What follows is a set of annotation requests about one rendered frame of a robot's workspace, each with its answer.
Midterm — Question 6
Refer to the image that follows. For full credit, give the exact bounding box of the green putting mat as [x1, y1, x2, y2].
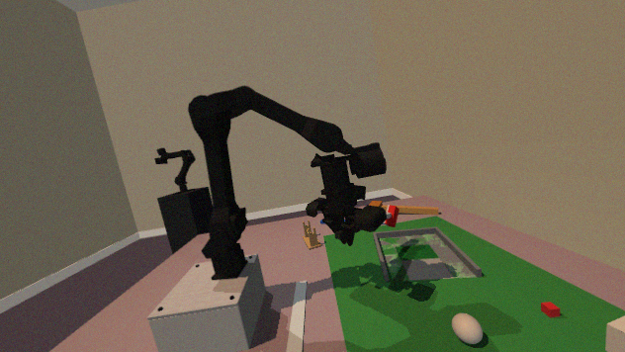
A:
[323, 217, 625, 352]

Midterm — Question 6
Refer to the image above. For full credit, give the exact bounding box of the small red block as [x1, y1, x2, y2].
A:
[541, 302, 560, 318]

